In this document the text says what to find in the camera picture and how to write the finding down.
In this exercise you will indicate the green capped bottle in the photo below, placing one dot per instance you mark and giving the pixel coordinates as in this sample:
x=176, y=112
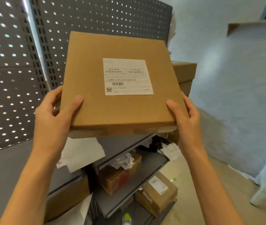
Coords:
x=126, y=219

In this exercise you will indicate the person's right hand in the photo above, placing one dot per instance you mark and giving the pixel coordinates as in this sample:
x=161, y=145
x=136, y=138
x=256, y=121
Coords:
x=190, y=131

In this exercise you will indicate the plain brown cardboard box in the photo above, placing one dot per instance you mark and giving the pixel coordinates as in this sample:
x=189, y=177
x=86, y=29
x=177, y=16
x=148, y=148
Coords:
x=185, y=87
x=185, y=71

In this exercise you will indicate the small cardboard box white label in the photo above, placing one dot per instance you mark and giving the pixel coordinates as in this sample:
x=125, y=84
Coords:
x=157, y=195

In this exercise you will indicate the person's left thumb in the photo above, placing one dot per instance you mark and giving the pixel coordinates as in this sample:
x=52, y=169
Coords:
x=73, y=107

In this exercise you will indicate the brown cardboard sheet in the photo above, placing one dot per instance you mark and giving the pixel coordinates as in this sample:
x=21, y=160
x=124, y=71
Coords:
x=252, y=23

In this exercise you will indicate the person's right forearm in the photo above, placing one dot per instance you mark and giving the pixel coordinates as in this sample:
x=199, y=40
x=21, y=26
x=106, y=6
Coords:
x=210, y=187

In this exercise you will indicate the person's left forearm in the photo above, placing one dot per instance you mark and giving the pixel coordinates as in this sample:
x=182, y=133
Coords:
x=32, y=187

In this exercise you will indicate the grey metal shelf board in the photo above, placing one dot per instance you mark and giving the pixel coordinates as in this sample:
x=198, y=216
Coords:
x=144, y=159
x=121, y=196

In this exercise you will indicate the white paper sheet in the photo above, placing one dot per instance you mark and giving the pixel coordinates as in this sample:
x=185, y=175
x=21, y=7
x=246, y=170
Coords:
x=81, y=153

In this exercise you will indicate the cardboard box red print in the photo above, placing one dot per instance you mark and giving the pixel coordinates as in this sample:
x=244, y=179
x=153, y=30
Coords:
x=116, y=178

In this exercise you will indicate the large brown cardboard box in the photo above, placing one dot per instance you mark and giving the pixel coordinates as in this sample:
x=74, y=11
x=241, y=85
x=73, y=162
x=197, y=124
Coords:
x=66, y=200

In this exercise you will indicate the person's right thumb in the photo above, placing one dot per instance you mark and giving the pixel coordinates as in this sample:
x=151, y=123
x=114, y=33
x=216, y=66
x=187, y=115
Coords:
x=175, y=111

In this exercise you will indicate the person's left hand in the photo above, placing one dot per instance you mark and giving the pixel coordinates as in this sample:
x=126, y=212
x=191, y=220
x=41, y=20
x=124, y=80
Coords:
x=47, y=128

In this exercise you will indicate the crumpled white paper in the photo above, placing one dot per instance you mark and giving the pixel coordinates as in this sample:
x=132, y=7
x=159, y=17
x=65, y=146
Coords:
x=171, y=151
x=124, y=161

